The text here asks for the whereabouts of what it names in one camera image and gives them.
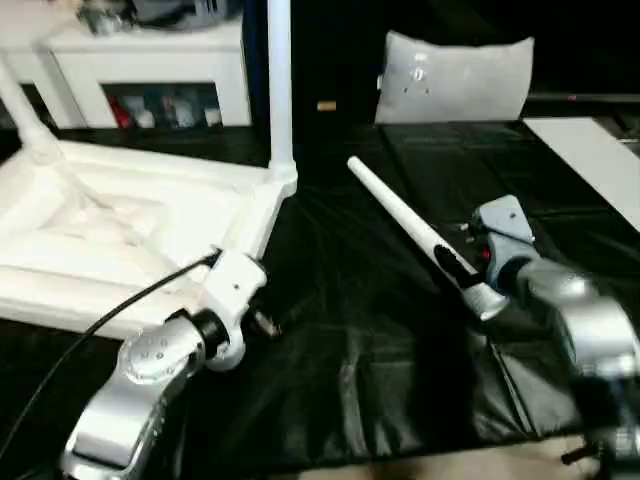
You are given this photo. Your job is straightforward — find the white plastic table leg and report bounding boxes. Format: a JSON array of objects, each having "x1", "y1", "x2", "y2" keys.
[
  {"x1": 346, "y1": 154, "x2": 508, "y2": 323},
  {"x1": 0, "y1": 58, "x2": 66, "y2": 170},
  {"x1": 265, "y1": 0, "x2": 298, "y2": 178}
]

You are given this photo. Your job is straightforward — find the white plastic table top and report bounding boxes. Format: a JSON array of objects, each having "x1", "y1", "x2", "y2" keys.
[{"x1": 0, "y1": 138, "x2": 301, "y2": 342}]

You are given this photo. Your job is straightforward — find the black work mat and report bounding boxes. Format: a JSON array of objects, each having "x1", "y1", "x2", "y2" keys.
[{"x1": 0, "y1": 118, "x2": 640, "y2": 462}]

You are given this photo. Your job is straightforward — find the white flat board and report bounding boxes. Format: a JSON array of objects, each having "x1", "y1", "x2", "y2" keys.
[{"x1": 521, "y1": 116, "x2": 640, "y2": 230}]

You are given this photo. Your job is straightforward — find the grey cushion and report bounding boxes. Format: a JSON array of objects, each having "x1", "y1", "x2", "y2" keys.
[{"x1": 373, "y1": 29, "x2": 536, "y2": 126}]

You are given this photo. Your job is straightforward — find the white sideboard with glass doors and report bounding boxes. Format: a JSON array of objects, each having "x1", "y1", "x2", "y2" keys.
[{"x1": 0, "y1": 18, "x2": 255, "y2": 131}]

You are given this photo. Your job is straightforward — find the grey rounded bag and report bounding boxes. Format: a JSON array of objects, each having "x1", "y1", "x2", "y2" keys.
[{"x1": 133, "y1": 0, "x2": 245, "y2": 27}]

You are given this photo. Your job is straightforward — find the dark clutter pile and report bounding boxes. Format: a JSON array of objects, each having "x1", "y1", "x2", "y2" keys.
[{"x1": 76, "y1": 3, "x2": 127, "y2": 36}]

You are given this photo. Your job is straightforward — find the black left wrist camera cable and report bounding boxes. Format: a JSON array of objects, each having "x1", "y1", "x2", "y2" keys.
[{"x1": 0, "y1": 248, "x2": 222, "y2": 472}]

